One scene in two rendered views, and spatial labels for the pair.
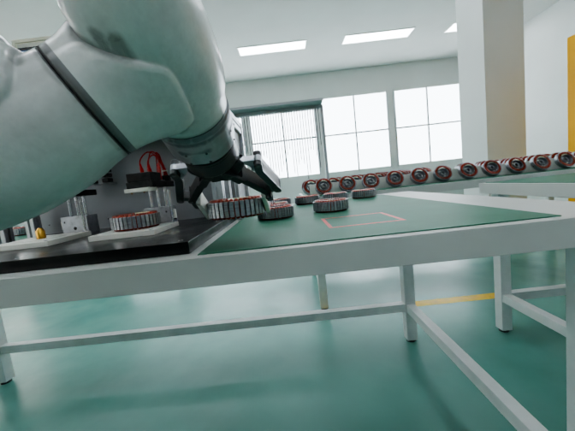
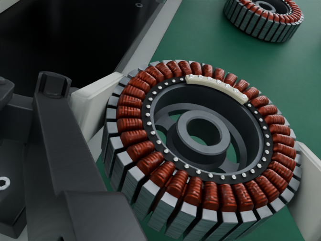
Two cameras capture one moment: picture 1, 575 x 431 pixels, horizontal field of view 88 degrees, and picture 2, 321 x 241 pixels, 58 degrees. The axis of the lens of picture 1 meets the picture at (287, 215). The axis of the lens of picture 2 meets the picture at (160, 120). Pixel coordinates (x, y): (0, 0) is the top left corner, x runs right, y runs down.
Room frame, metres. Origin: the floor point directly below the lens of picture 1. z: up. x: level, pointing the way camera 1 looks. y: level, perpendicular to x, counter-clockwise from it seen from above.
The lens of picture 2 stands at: (0.46, 0.12, 0.94)
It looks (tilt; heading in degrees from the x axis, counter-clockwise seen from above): 47 degrees down; 0
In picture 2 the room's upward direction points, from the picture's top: 21 degrees clockwise
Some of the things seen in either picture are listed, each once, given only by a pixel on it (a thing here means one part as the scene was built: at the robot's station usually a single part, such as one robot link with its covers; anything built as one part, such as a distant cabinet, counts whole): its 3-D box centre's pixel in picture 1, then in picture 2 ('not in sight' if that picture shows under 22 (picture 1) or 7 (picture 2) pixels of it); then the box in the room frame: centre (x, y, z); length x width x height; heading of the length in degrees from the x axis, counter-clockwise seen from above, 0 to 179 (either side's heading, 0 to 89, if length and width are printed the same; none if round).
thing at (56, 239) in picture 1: (42, 240); not in sight; (0.73, 0.62, 0.78); 0.15 x 0.15 x 0.01; 89
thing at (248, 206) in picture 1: (237, 207); (199, 138); (0.58, 0.10, 0.82); 0.11 x 0.11 x 0.04
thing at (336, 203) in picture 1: (330, 204); not in sight; (0.94, -0.14, 0.77); 0.11 x 0.11 x 0.04
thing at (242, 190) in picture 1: (239, 173); not in sight; (1.13, 0.17, 0.91); 0.28 x 0.03 x 0.32; 179
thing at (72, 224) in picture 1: (80, 224); not in sight; (0.88, 0.61, 0.80); 0.08 x 0.05 x 0.06; 89
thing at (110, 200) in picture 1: (133, 179); not in sight; (0.99, 0.49, 0.92); 0.66 x 0.01 x 0.30; 89
